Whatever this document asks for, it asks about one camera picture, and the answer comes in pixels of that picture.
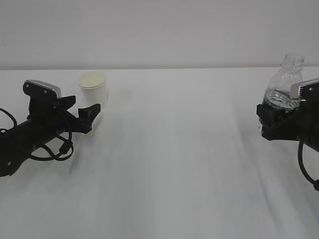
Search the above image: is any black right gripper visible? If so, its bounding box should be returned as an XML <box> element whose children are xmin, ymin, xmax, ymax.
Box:
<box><xmin>256</xmin><ymin>101</ymin><xmax>319</xmax><ymax>152</ymax></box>

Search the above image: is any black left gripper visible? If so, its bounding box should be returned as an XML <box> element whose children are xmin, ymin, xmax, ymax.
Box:
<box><xmin>27</xmin><ymin>96</ymin><xmax>101</xmax><ymax>133</ymax></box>

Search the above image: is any white paper cup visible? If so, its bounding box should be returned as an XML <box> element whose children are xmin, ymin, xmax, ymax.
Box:
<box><xmin>78</xmin><ymin>71</ymin><xmax>109</xmax><ymax>109</ymax></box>

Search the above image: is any clear water bottle green label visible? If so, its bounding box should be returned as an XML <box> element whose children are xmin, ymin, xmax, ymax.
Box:
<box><xmin>260</xmin><ymin>53</ymin><xmax>305</xmax><ymax>113</ymax></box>

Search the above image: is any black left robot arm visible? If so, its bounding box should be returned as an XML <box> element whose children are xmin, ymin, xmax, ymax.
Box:
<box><xmin>0</xmin><ymin>96</ymin><xmax>101</xmax><ymax>177</ymax></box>

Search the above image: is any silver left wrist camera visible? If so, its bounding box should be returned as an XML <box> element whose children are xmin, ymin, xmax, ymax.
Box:
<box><xmin>23</xmin><ymin>80</ymin><xmax>61</xmax><ymax>101</ymax></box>

